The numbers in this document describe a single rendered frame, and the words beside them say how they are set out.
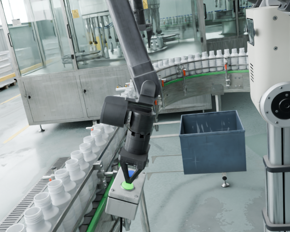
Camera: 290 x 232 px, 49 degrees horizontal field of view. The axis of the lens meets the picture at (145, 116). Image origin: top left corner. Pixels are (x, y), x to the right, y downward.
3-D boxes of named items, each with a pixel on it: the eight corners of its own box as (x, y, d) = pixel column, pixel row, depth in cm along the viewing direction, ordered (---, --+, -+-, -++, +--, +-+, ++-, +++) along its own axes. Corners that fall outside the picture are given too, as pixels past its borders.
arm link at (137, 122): (156, 113, 74) (156, 106, 79) (126, 107, 74) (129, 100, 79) (149, 140, 76) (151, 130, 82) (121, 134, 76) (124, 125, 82)
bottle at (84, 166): (95, 193, 105) (85, 147, 100) (97, 202, 100) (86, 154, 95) (77, 197, 104) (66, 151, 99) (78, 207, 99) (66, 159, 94)
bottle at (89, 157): (106, 189, 106) (97, 144, 101) (89, 196, 104) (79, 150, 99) (99, 183, 111) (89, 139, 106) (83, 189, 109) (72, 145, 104)
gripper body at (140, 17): (129, 30, 138) (126, 12, 136) (152, 27, 137) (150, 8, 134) (126, 31, 132) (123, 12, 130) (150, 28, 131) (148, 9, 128)
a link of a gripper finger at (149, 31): (139, 48, 140) (136, 26, 138) (155, 46, 139) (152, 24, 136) (136, 50, 134) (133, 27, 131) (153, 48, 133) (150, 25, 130)
